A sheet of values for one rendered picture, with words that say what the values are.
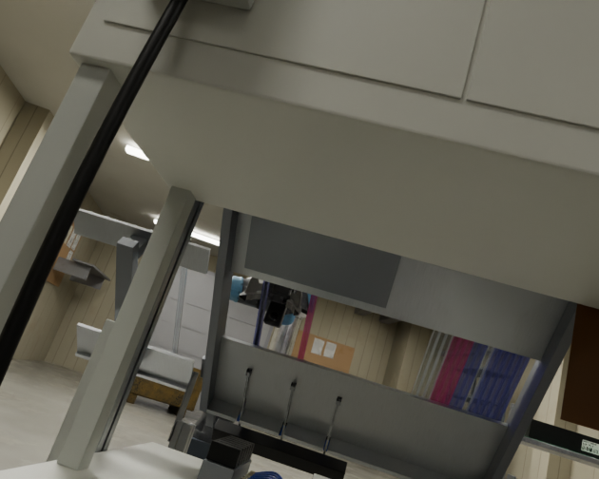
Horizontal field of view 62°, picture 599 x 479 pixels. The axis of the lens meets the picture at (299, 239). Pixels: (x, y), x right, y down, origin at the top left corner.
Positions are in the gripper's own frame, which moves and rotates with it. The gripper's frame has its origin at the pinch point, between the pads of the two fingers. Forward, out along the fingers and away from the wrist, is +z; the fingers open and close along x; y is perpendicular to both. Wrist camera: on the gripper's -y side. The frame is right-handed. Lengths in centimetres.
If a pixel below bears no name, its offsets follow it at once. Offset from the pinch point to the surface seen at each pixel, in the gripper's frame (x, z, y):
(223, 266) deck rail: -8.3, 14.6, 11.3
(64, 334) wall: -495, -687, -411
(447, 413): 45.4, 5.1, -9.7
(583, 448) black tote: 162, -177, -90
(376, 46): 17, 67, 50
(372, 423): 30.7, 2.8, -18.6
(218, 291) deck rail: -8.9, 13.1, 5.2
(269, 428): 7.9, 4.0, -27.3
